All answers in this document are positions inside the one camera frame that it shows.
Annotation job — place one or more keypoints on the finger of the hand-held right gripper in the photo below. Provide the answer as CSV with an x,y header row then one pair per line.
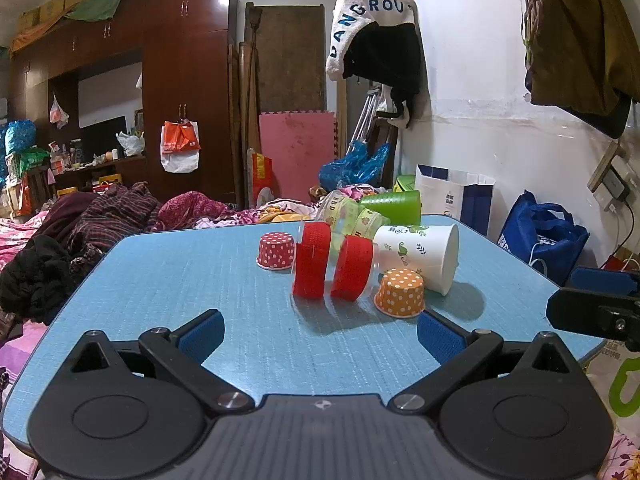
x,y
602,281
595,315

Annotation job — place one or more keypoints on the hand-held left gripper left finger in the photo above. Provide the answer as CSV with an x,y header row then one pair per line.
x,y
202,336

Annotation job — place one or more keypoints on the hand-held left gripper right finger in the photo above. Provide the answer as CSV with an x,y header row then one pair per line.
x,y
440,338

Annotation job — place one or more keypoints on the orange polka dot paper cup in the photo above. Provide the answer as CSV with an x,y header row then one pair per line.
x,y
400,294

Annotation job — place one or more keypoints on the white leaf print paper cup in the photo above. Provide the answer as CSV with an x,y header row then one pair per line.
x,y
420,255

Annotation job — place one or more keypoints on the clear cup with red band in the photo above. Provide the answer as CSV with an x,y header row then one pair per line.
x,y
352,269
311,260

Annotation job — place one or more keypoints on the red polka dot paper cup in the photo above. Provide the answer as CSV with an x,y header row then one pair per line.
x,y
274,251

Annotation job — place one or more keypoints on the green plastic cup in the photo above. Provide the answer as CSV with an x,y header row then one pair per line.
x,y
392,207

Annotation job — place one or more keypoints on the white and green bag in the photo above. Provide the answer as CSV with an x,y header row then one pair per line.
x,y
617,385

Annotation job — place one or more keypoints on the blue tote bag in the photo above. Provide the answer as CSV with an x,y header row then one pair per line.
x,y
540,240

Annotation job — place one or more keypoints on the magenta patterned cloth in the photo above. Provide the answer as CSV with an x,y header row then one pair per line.
x,y
192,210

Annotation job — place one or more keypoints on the white and blue paper bag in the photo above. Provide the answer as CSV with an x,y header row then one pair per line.
x,y
450,195

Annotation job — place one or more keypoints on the dark plaid clothing pile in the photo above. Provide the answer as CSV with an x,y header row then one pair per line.
x,y
110,215

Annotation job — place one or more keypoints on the green box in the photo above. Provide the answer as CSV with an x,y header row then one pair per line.
x,y
404,183

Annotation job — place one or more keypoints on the red bag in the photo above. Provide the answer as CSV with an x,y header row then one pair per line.
x,y
262,177

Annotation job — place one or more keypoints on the black cloth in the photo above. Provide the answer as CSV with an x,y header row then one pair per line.
x,y
35,280

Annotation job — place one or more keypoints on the orange and white plastic bag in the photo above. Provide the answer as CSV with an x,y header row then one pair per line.
x,y
180,147

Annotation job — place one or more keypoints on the blue plastic bag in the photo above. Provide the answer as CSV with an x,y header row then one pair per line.
x,y
352,167

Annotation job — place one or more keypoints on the pink foam mat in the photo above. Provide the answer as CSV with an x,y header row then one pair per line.
x,y
295,155

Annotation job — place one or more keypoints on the pink printed blanket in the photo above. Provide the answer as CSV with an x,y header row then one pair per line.
x,y
15,230

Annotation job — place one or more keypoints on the black monitor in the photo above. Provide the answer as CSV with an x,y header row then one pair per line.
x,y
102,137

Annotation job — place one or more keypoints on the olive hanging clothes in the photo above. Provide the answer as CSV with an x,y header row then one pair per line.
x,y
580,40

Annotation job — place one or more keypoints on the brown wooden wardrobe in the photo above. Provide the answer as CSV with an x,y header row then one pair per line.
x,y
170,70

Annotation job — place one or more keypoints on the blue patterned bag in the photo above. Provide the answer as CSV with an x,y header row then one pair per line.
x,y
20,136

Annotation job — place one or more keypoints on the black hanging garment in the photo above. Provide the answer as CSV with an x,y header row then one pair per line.
x,y
387,60

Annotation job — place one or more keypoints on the brown wooden board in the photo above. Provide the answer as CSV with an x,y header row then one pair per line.
x,y
290,55

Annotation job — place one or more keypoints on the white hooded jacket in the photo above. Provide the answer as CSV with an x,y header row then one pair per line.
x,y
360,0

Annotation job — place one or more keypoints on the wall power socket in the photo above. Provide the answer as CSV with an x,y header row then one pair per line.
x,y
615,180

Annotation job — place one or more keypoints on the metal folding frame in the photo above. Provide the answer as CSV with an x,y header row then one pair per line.
x,y
365,115

